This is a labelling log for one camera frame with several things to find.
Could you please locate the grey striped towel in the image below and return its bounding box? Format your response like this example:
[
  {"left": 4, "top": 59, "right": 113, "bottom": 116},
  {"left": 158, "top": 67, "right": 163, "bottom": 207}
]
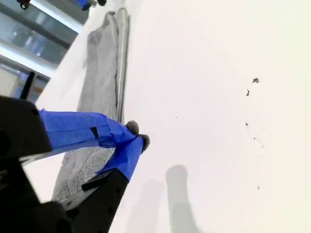
[{"left": 50, "top": 7, "right": 132, "bottom": 211}]

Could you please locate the black slanted bar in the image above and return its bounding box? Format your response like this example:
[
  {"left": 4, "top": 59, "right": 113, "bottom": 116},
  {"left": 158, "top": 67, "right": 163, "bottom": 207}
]
[{"left": 20, "top": 71, "right": 35, "bottom": 100}]

